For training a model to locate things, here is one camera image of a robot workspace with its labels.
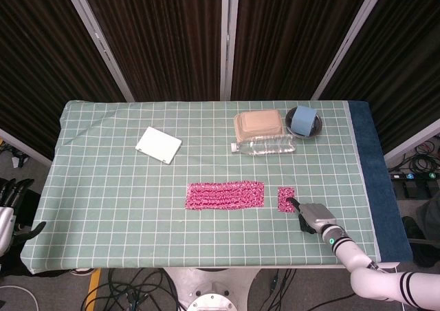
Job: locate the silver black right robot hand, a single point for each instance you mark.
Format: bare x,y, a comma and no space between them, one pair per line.
316,215

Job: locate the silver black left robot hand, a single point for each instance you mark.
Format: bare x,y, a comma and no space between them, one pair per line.
7,221

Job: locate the small pink knitted square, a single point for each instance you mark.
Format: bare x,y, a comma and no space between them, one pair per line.
282,192

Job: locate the long pink knitted cloth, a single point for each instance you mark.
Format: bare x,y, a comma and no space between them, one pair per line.
225,195

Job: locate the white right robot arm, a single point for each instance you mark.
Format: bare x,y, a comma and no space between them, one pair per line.
357,263

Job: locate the dark blue table cloth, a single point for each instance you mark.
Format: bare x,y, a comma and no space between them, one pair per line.
369,159

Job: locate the clear plastic water bottle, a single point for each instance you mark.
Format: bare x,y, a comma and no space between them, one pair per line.
268,146

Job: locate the black round bowl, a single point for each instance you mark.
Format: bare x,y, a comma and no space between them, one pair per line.
318,125

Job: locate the white black sneaker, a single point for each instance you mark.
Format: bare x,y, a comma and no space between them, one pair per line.
82,271

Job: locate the beige lidded food container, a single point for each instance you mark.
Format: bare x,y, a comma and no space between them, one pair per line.
258,125

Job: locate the green white checkered tablecloth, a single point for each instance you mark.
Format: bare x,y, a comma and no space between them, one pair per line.
120,214

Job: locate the white partition frame rail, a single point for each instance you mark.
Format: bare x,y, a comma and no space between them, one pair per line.
412,142
24,147

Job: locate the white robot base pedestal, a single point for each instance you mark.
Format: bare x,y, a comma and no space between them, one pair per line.
209,287

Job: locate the white partition frame post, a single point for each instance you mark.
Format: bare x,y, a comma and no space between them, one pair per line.
228,39
350,39
98,39

